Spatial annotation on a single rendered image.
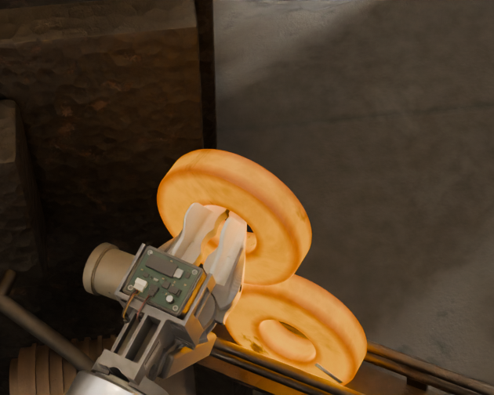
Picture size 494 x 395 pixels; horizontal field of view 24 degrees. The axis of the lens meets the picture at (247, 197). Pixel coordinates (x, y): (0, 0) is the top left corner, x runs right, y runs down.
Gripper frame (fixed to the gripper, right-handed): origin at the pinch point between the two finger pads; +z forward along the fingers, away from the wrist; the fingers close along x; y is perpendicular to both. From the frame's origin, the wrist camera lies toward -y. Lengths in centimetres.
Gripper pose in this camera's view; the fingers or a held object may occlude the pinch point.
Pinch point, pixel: (233, 208)
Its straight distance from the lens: 108.2
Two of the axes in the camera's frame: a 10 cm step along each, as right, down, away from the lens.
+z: 4.5, -8.4, 3.2
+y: -1.2, -4.1, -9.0
